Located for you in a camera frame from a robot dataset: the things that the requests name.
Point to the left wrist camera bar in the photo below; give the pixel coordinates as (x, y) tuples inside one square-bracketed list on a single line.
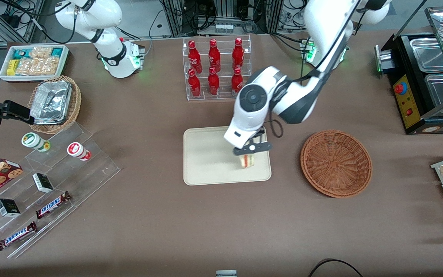
[(262, 147)]

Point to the cream plastic tray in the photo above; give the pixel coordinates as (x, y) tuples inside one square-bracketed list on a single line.
[(206, 157)]

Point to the black food warmer machine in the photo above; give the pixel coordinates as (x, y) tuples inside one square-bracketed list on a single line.
[(398, 57)]

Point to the red lid snack cup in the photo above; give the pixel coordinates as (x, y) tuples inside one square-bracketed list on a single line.
[(77, 150)]

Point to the large clear cracker bag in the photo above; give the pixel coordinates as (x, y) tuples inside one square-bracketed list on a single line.
[(39, 66)]

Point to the white rectangular snack bin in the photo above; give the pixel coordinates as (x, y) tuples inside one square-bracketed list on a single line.
[(64, 57)]

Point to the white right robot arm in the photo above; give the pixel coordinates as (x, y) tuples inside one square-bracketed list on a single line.
[(112, 55)]

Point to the clear acrylic bottle rack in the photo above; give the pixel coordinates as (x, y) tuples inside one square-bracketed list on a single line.
[(223, 94)]

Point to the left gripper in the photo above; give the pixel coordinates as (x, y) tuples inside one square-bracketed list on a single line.
[(260, 133)]

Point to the stacked foil containers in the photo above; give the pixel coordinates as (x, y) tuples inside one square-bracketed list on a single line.
[(50, 102)]

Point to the clear acrylic stepped display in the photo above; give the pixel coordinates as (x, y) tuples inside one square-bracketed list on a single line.
[(90, 173)]

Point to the yellow snack packet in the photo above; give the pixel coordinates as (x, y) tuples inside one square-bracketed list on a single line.
[(12, 67)]

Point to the small clear cracker bag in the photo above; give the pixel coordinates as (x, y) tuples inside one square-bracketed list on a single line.
[(40, 52)]

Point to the grey box at table edge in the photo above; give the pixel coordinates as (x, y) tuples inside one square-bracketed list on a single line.
[(226, 273)]

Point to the triangular sandwich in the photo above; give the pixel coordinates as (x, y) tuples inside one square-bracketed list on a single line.
[(247, 161)]

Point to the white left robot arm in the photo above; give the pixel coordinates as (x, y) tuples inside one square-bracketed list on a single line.
[(321, 23)]

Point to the brown round wicker basket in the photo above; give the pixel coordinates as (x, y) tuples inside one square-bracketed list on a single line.
[(337, 163)]

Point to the teal snack packet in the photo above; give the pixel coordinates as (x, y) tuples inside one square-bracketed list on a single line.
[(19, 54), (56, 52)]

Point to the snickers chocolate bar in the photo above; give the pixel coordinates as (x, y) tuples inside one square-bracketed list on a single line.
[(17, 235), (52, 205)]

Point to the light wicker basket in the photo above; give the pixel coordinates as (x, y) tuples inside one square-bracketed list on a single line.
[(76, 100)]

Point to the green lid snack cup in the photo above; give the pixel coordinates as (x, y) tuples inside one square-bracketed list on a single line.
[(33, 141)]

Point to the red cola bottle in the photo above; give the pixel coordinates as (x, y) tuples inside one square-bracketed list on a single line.
[(194, 55), (237, 79), (194, 84), (238, 54), (214, 55), (213, 82)]

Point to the white power strip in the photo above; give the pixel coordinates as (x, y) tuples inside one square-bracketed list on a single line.
[(224, 28)]

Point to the small black box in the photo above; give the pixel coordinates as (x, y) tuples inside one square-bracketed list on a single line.
[(8, 207), (42, 182)]

